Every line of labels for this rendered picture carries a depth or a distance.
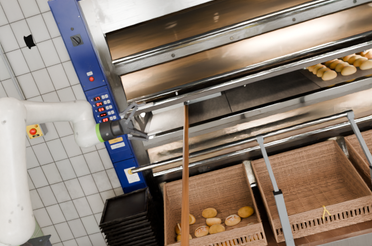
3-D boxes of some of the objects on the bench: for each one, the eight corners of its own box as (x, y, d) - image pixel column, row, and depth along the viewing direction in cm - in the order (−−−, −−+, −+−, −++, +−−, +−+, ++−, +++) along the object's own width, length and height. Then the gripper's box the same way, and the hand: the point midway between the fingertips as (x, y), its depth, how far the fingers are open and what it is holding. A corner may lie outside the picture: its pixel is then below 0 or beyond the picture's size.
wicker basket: (174, 216, 247) (162, 183, 238) (253, 196, 241) (244, 161, 233) (171, 269, 201) (155, 229, 192) (269, 246, 195) (258, 204, 187)
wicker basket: (258, 195, 241) (248, 160, 233) (341, 174, 236) (334, 137, 228) (276, 244, 195) (265, 203, 186) (380, 219, 190) (373, 175, 182)
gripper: (107, 102, 169) (149, 90, 167) (124, 148, 176) (165, 137, 174) (103, 107, 162) (148, 95, 159) (122, 155, 169) (165, 143, 167)
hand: (155, 117), depth 167 cm, fingers open, 13 cm apart
